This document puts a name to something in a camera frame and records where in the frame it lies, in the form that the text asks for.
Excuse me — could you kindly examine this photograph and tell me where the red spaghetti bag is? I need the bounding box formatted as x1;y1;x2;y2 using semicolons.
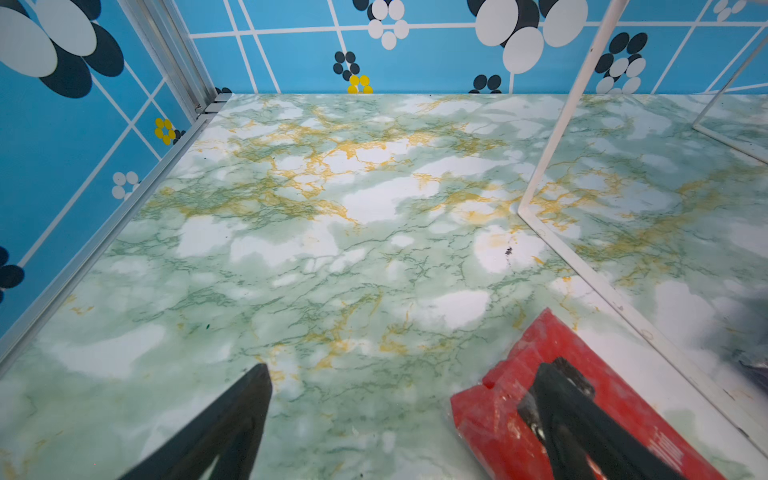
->
450;310;722;479

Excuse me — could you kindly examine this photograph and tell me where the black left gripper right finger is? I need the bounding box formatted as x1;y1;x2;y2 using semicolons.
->
517;363;682;479

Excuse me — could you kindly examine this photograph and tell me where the white metal two-tier shelf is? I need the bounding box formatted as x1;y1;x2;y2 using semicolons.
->
517;0;767;455

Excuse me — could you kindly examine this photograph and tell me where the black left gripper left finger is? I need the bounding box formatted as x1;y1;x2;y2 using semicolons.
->
122;364;272;479

